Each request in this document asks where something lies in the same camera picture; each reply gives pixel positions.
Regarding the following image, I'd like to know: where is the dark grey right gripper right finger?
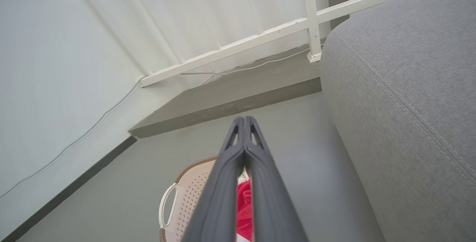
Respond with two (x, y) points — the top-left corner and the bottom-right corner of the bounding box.
(245, 116), (309, 242)

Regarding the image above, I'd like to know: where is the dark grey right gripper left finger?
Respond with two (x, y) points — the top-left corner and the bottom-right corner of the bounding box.
(182, 117), (245, 242)

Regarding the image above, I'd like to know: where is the cream perforated laundry basket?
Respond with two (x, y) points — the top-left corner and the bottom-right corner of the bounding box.
(159, 156), (261, 242)

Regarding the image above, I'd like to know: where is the red garment with white stripes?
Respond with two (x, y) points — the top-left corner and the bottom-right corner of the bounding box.
(237, 179), (253, 242)

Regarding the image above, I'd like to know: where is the grey raised floor step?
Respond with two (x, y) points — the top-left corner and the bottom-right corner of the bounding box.
(128, 45), (322, 139)

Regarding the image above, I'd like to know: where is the dark grey baseboard strip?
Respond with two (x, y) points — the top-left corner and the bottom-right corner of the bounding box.
(0, 135), (137, 242)

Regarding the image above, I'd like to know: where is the grey fabric sofa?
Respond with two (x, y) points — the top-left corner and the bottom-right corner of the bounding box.
(320, 0), (476, 242)

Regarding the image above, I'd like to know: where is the thin white cable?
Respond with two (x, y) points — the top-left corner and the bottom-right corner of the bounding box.
(0, 49), (324, 199)

